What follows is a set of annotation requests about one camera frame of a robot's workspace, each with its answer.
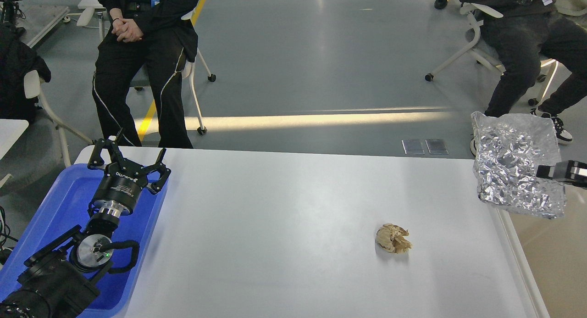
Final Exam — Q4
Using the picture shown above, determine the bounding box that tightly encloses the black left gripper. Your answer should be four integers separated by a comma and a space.
87, 137, 171, 216

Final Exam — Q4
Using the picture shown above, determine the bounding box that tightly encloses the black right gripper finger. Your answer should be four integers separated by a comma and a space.
536, 160, 587, 188

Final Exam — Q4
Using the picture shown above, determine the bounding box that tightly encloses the crinkled silver foil bag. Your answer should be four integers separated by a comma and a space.
471, 112, 566, 218

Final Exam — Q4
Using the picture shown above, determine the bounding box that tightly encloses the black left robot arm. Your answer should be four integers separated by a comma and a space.
1, 139, 171, 318

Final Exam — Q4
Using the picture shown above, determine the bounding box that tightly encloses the blue plastic tray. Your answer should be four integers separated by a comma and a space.
0, 164, 167, 318

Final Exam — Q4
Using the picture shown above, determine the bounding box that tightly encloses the beige plastic bin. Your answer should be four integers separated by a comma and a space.
498, 197, 587, 318

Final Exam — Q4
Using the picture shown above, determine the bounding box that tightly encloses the white chair under person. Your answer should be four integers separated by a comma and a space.
96, 8, 216, 136

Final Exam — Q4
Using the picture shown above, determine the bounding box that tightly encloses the grey chair with black coat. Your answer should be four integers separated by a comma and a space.
1, 27, 90, 196

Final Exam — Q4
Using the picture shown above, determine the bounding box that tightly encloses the white side table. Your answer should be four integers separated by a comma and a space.
0, 119, 29, 188

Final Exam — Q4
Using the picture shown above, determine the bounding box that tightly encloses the seated person in black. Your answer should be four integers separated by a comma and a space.
92, 0, 199, 149

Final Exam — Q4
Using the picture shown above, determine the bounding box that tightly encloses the right metal floor plate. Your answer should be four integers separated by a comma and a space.
425, 139, 449, 155

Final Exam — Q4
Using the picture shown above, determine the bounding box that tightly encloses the metal floor plate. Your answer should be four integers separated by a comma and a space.
425, 139, 449, 155
402, 139, 425, 156

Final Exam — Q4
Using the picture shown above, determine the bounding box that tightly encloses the person in dark jeans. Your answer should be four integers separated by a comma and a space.
461, 0, 587, 144

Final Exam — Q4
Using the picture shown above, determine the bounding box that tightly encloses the left metal floor plate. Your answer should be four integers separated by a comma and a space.
402, 139, 425, 156

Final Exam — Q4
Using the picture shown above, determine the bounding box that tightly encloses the white grey office chair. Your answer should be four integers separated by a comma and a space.
424, 3, 559, 106

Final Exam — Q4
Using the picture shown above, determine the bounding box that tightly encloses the crumpled brown paper ball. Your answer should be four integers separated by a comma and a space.
376, 223, 412, 254

